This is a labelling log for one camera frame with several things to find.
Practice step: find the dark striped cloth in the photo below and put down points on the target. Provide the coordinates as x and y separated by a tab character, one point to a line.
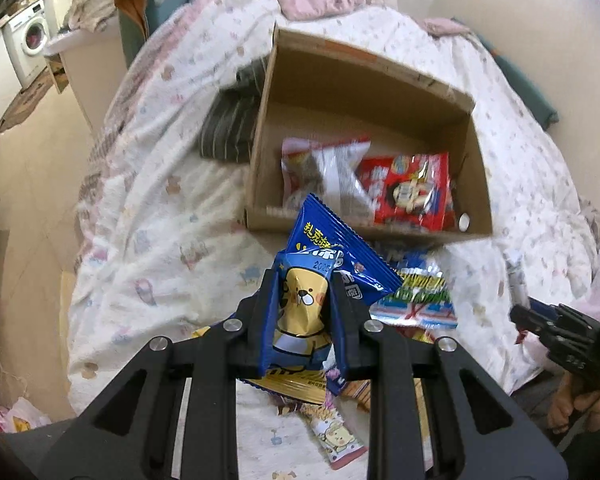
228	129

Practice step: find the white patterned bed quilt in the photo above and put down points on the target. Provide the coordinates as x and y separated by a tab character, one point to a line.
165	253

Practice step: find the small cartoon snack packet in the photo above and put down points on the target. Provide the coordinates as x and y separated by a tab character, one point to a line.
339	444

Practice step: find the person's right hand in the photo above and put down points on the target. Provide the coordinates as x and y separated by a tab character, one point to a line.
570	397

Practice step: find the blue green lettered snack bag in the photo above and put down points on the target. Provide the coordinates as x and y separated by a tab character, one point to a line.
423	300

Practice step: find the white red snack bag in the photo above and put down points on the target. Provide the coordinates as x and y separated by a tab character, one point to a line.
327	170

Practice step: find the white washing machine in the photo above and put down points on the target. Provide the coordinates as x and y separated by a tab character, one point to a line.
26	35

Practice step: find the gold snack packet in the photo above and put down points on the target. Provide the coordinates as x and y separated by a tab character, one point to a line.
306	386

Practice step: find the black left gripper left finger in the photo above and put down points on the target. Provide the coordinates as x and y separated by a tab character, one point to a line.
173	399

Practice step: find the red cartoon snack bag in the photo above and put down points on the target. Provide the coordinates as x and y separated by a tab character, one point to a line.
410	189

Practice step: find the blue bear snack bag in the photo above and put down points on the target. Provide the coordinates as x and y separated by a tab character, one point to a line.
325	267

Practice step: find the brown cardboard box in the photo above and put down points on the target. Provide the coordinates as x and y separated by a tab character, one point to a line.
327	93

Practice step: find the pink blanket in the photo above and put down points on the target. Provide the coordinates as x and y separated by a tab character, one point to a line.
378	15

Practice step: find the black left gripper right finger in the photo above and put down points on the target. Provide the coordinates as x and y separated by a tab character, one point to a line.
435	412

